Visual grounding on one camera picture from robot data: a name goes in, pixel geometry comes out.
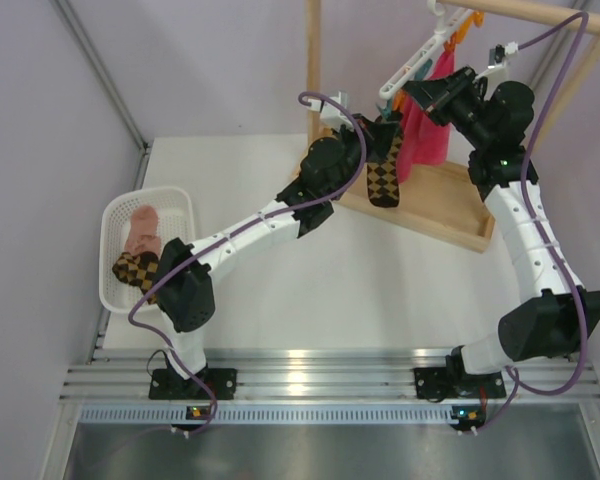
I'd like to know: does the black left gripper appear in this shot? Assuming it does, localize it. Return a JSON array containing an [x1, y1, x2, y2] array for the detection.
[[326, 111, 397, 200]]

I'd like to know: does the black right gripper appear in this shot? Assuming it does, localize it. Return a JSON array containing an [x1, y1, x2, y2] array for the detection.
[[404, 66, 493, 150]]

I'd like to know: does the teal clothes clip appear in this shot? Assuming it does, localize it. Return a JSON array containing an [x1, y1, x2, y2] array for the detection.
[[376, 100, 402, 123]]

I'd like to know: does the orange clothes clip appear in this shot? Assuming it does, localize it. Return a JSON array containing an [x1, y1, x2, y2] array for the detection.
[[392, 91, 408, 112]]

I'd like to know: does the magenta pink cloth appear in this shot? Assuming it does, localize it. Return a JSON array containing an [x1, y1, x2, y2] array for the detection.
[[395, 50, 457, 184]]

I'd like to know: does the brown yellow argyle sock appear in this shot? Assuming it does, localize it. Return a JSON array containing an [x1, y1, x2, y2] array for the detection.
[[112, 251, 159, 295], [366, 131, 404, 209]]

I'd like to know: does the white plastic clip hanger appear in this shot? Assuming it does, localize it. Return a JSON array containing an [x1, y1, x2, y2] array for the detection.
[[378, 0, 484, 100]]

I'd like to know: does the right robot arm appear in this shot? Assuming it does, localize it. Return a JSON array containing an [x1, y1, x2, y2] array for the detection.
[[403, 67, 600, 397]]

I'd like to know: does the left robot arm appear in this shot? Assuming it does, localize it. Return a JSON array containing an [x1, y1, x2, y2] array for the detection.
[[154, 114, 402, 397]]

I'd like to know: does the wooden drying rack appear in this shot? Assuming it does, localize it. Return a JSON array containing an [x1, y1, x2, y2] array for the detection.
[[303, 0, 600, 255]]

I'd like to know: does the white perforated plastic basket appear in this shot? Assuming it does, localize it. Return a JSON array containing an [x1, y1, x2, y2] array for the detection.
[[99, 186, 196, 315]]

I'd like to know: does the pink sock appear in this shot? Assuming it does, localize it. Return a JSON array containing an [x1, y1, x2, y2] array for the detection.
[[124, 205, 161, 256]]

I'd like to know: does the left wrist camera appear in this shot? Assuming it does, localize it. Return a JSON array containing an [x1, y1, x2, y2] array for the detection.
[[306, 91, 353, 131]]

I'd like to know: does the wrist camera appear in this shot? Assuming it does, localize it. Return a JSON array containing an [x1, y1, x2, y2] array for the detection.
[[306, 91, 353, 131], [486, 41, 519, 75]]

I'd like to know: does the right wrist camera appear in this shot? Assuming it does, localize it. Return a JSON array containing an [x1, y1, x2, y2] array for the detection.
[[486, 41, 519, 75]]

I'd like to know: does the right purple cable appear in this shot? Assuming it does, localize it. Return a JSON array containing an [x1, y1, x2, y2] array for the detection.
[[472, 10, 591, 435]]

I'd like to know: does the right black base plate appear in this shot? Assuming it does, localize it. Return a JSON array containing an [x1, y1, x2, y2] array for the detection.
[[413, 367, 506, 403]]

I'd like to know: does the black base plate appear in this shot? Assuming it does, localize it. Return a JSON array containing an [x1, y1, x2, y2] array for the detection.
[[413, 367, 506, 403], [148, 366, 237, 400]]

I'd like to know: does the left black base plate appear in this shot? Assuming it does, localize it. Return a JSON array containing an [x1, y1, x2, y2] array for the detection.
[[148, 366, 237, 400]]

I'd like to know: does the aluminium mounting rail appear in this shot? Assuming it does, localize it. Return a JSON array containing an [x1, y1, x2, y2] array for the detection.
[[59, 347, 600, 401]]

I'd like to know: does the grey slotted cable duct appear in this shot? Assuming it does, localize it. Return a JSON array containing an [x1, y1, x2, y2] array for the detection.
[[79, 403, 487, 425]]

